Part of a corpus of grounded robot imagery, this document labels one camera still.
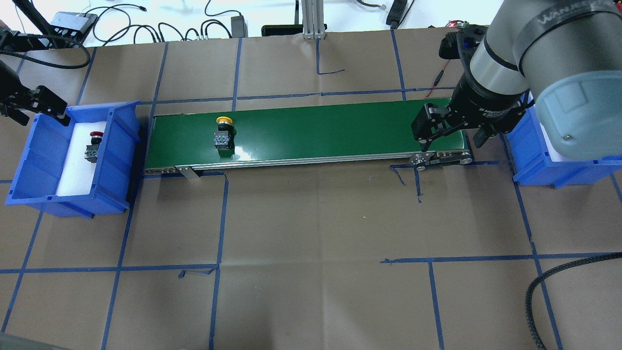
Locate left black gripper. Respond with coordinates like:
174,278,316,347
0,62,71,126

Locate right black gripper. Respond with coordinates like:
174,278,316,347
411,26,527,152

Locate red push button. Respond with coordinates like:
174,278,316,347
84,131,104,164

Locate yellow push button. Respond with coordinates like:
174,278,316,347
214,116,236,158

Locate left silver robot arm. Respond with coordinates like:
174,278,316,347
0,0,70,126

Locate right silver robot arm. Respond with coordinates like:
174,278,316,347
411,0,622,161

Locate white foam pad left bin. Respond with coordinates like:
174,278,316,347
55,121,106,196

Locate white foam pad bin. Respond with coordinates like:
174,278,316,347
538,122,569,162
55,121,106,196

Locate blue bin robot left side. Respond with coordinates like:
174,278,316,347
6,101,140,219

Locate blue bin robot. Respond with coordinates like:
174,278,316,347
6,101,140,219
507,106,622,188

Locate green conveyor belt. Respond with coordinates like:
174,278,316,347
144,100,475,176

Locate blue bin robot right side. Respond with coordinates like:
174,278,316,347
507,106,622,188

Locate white foam pad right bin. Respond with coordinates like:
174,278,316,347
538,122,569,162

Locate black power adapter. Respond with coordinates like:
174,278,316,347
230,15,248,38

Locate red black conveyor wires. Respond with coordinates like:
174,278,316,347
423,58,450,100

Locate aluminium frame post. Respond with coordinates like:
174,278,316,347
299,0,326,40

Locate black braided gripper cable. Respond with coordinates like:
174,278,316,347
525,253,622,350

